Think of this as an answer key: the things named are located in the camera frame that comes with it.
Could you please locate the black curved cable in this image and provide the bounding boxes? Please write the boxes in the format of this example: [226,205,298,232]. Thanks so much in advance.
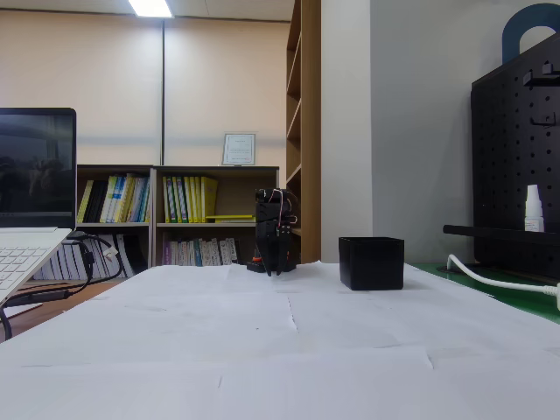
[0,301,13,342]

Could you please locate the row of colourful books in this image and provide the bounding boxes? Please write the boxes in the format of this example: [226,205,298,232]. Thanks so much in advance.
[77,173,151,224]

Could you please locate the black pegboard stand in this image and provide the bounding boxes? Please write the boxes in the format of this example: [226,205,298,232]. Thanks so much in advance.
[442,30,560,281]

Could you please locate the small white dropper bottle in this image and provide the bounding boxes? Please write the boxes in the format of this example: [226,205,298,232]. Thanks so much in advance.
[523,184,546,233]

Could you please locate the tall wooden bookshelf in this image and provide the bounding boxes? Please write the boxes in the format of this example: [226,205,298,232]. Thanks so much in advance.
[285,0,323,266]

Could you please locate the row of yellow binders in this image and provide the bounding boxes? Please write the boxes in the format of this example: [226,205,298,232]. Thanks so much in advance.
[161,175,220,224]

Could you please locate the white power strip cable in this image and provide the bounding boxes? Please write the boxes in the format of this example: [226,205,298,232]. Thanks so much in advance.
[446,254,560,295]

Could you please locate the dark blue arch shape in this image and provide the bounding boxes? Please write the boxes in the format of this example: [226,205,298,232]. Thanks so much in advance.
[501,3,560,65]

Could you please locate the red white servo wire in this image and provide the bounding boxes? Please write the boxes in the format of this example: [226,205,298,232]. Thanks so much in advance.
[271,189,293,229]

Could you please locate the flat yellow book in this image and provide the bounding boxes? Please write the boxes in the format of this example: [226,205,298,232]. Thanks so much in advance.
[204,213,257,223]

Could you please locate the row of white books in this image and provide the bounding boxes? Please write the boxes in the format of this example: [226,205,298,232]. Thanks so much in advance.
[32,234,135,281]

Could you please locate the framed white certificate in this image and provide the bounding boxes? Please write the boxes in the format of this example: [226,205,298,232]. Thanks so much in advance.
[221,132,257,167]

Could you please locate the low wooden bookshelf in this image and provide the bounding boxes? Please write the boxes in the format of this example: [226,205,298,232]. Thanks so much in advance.
[76,164,155,281]
[150,164,281,268]

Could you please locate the black square container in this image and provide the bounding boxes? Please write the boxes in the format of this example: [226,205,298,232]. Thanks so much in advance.
[338,235,405,291]

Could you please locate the row of pale books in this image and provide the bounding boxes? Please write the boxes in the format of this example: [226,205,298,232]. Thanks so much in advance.
[162,237,241,267]

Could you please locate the black laptop cable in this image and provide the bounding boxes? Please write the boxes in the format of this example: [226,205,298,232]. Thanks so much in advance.
[8,230,126,310]

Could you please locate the white laptop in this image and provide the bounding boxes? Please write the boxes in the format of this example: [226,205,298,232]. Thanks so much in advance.
[0,108,78,304]

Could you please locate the rectangular ceiling light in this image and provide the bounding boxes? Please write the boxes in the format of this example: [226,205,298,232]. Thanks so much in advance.
[128,0,175,19]

